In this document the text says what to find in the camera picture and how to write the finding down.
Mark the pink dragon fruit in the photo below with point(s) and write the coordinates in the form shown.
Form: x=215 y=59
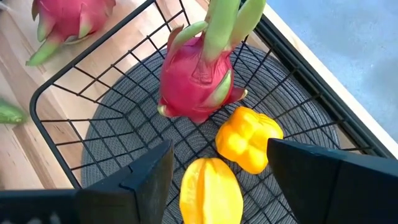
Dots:
x=192 y=81
x=68 y=18

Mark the yellow star fruit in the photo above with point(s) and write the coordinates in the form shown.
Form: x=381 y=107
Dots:
x=211 y=193

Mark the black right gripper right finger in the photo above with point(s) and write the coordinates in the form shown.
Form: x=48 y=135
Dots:
x=326 y=186

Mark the green cucumber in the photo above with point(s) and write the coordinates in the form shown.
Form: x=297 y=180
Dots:
x=11 y=113

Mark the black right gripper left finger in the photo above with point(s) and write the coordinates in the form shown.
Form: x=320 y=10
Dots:
x=140 y=193

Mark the yellow bell pepper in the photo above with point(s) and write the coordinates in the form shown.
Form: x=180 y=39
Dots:
x=245 y=137

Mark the round grey woven placemat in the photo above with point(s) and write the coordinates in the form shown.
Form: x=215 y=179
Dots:
x=124 y=130

